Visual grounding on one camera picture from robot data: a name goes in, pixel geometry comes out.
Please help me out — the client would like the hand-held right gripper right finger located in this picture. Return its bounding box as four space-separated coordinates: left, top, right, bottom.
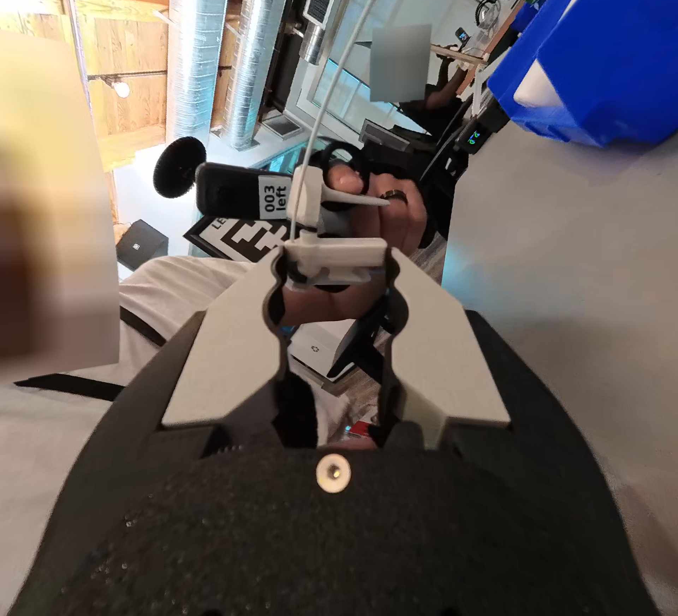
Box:
380 248 512 451

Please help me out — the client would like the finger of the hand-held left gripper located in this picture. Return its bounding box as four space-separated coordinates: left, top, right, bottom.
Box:
285 236 387 291
292 165 394 231

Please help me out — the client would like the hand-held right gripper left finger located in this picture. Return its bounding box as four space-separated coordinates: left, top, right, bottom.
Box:
160 247 291 430

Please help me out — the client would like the blue bin with marker label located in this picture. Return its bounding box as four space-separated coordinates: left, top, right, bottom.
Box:
487 0 678 148

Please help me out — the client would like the person's left hand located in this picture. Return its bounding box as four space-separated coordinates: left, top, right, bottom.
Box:
325 163 429 257

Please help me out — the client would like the black framed marker sign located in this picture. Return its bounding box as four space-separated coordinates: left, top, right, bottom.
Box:
184 214 289 262

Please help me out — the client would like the white recycling bin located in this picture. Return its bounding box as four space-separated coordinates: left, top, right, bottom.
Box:
291 322 361 378

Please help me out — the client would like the black square device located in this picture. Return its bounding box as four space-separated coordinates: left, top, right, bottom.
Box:
115 219 169 266

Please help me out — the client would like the black charger green display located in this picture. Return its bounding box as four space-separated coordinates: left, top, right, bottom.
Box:
458 121 488 153

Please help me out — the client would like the grey ceiling conduit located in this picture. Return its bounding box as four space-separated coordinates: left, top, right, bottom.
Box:
58 0 96 114

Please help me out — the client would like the white cylinder roll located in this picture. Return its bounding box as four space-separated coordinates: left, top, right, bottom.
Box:
513 57 562 108

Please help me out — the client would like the dark wall grille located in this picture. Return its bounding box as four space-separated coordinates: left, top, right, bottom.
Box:
262 115 304 139

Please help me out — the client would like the black lanyard strap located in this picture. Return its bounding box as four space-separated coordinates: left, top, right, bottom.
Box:
13 305 168 403

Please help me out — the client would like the silver air duct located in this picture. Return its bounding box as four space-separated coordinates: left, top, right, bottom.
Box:
222 0 300 151
299 0 361 66
168 0 236 143

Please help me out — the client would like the black cable bundle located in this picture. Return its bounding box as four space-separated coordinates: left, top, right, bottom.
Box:
474 0 509 29

